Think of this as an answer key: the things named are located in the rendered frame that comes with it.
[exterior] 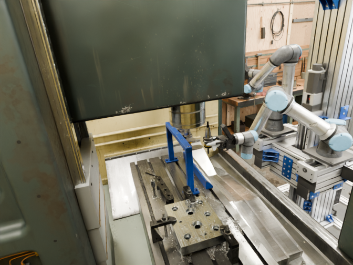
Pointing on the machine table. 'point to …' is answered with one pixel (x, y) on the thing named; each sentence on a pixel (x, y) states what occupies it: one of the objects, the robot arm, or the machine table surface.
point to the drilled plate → (193, 245)
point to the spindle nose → (187, 115)
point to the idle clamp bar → (164, 190)
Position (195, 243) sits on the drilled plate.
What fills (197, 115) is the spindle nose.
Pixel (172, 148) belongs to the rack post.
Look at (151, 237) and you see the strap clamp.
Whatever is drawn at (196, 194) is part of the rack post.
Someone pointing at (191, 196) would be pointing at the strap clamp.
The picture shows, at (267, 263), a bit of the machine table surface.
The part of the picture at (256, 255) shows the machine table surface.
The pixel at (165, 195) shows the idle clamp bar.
